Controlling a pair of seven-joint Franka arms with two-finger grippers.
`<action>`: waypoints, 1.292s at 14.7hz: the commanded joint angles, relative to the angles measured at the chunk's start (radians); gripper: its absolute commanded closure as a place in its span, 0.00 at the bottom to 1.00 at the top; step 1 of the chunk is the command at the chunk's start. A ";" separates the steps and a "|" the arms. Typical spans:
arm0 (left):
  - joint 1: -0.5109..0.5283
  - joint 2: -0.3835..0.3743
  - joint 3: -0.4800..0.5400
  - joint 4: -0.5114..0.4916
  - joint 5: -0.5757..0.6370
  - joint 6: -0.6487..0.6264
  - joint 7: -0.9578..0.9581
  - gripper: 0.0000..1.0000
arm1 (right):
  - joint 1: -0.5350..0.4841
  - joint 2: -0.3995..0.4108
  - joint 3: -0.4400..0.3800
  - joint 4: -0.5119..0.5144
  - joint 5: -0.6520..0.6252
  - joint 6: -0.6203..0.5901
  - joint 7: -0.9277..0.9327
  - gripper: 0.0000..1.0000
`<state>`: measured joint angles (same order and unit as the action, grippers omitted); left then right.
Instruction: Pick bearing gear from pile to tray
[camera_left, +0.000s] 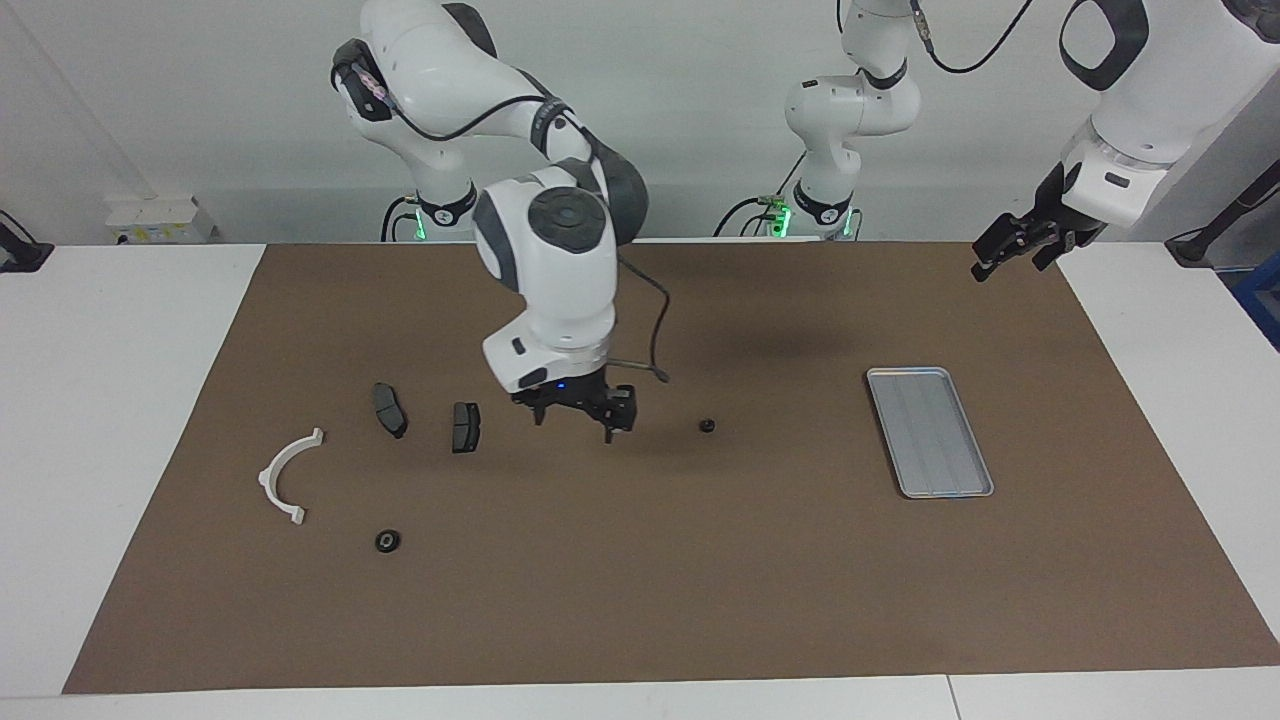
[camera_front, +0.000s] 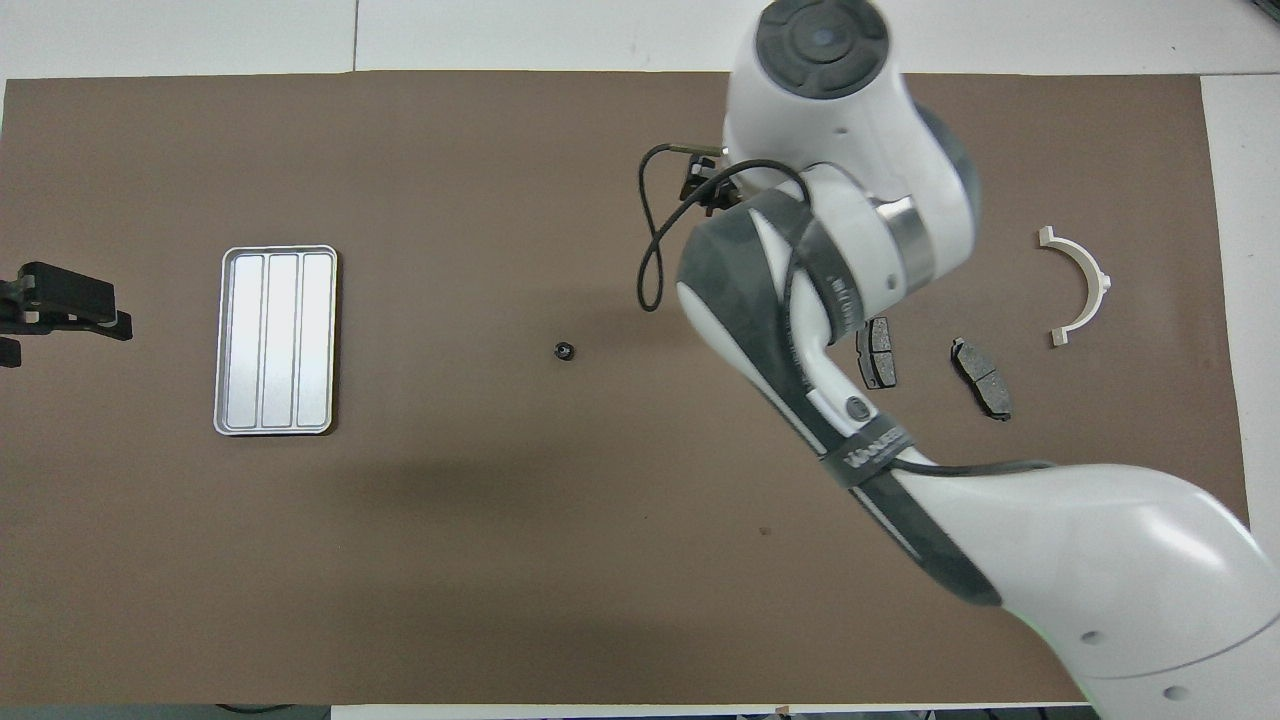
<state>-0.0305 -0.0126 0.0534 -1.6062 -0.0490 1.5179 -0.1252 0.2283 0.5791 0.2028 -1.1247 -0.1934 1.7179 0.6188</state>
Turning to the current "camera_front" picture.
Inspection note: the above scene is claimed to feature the short dark brake pad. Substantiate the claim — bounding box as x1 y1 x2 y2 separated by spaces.
857 317 898 391

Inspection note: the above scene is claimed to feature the silver metal tray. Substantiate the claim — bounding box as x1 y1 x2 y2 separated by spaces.
213 245 339 437

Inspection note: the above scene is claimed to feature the brown table mat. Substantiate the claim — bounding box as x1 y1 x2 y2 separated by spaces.
0 70 1251 706

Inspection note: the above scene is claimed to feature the white semicircular bracket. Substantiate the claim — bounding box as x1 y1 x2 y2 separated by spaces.
1037 226 1113 349

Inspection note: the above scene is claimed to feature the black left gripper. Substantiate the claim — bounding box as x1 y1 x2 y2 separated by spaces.
0 262 133 342

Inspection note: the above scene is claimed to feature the long dark brake pad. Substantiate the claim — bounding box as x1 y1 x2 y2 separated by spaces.
949 337 1014 422

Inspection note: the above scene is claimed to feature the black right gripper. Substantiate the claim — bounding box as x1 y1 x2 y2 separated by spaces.
680 150 746 217

